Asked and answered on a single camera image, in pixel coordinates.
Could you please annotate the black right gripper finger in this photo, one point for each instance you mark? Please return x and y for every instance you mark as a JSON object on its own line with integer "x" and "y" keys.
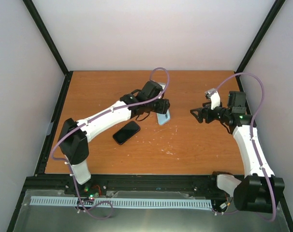
{"x": 197, "y": 110}
{"x": 198, "y": 116}

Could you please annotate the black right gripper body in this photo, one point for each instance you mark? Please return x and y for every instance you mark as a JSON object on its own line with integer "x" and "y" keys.
{"x": 209, "y": 118}

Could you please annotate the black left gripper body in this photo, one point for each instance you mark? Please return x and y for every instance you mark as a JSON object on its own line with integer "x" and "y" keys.
{"x": 161, "y": 109}

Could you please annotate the black phone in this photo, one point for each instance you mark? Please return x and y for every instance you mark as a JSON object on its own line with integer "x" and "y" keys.
{"x": 126, "y": 132}

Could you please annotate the light blue phone case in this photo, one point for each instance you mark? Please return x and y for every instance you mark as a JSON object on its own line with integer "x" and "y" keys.
{"x": 163, "y": 118}

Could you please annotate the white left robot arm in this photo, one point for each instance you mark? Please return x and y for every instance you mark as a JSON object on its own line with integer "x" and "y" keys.
{"x": 76, "y": 135}

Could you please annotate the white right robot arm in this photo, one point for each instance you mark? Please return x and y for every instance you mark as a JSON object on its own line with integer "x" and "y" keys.
{"x": 260, "y": 189}

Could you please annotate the metal front plate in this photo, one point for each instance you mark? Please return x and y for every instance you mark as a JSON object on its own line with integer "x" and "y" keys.
{"x": 222, "y": 218}

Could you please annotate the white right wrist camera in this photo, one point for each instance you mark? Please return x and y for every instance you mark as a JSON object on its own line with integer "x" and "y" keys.
{"x": 214, "y": 97}

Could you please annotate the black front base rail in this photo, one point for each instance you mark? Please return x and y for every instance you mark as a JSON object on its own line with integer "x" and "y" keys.
{"x": 195, "y": 185}

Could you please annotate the light blue slotted cable duct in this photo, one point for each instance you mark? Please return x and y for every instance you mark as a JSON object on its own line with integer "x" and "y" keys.
{"x": 125, "y": 203}

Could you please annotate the black right frame post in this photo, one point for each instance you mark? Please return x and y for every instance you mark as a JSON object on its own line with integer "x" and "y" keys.
{"x": 270, "y": 17}

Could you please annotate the black frame post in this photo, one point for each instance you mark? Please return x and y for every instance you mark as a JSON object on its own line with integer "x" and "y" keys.
{"x": 270, "y": 17}
{"x": 30, "y": 6}

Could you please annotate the black left table rail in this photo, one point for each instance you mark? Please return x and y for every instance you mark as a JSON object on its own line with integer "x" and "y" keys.
{"x": 52, "y": 128}

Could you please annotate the black left frame post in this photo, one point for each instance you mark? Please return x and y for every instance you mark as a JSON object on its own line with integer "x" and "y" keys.
{"x": 30, "y": 6}

